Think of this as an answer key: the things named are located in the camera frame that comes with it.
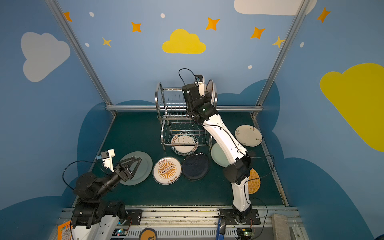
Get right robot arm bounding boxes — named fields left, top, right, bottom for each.
left=182, top=84, right=252, bottom=223

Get orange sunburst plate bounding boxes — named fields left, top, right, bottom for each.
left=207, top=80, right=218, bottom=108
left=153, top=157, right=182, bottom=185

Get orange sunburst plate flat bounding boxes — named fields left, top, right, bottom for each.
left=153, top=157, right=182, bottom=185

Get light green flower plate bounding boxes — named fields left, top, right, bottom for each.
left=211, top=143, right=230, bottom=168

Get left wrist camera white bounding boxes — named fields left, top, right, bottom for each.
left=95, top=149, right=115, bottom=172

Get white red-berry plate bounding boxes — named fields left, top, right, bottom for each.
left=235, top=125, right=263, bottom=147

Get orange green box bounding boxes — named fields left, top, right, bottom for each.
left=57, top=221, right=73, bottom=240

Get plain pale green plate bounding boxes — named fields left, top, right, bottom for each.
left=120, top=151, right=153, bottom=186

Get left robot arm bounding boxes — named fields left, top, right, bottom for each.
left=70, top=157, right=142, bottom=240

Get stainless steel dish rack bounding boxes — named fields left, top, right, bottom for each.
left=155, top=83, right=213, bottom=152

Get dark blue speckled plate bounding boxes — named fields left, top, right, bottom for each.
left=182, top=153, right=210, bottom=181

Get grey block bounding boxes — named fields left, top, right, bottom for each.
left=272, top=214, right=292, bottom=240

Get orange woven plate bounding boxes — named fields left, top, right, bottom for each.
left=248, top=169, right=261, bottom=195

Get green rim lettered plate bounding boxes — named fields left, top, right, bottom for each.
left=171, top=131, right=199, bottom=156

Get white cloud motif plate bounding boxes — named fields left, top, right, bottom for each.
left=205, top=80, right=215, bottom=101

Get blue handled tool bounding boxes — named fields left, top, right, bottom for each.
left=216, top=217, right=227, bottom=240

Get round black orange logo disc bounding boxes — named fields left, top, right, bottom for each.
left=139, top=228, right=158, bottom=240

